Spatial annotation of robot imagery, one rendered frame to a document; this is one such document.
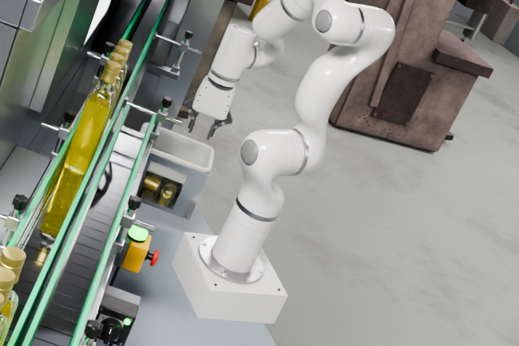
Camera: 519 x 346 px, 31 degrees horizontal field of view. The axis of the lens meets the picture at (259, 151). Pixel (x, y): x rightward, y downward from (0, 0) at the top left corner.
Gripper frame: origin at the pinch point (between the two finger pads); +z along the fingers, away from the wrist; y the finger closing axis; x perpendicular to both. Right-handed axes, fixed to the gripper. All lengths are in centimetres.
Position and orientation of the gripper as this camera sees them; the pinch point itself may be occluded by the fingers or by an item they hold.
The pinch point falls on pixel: (201, 129)
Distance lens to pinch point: 261.8
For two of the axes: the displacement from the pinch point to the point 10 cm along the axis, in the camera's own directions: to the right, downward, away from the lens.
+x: -0.2, 4.2, -9.1
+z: -3.8, 8.4, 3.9
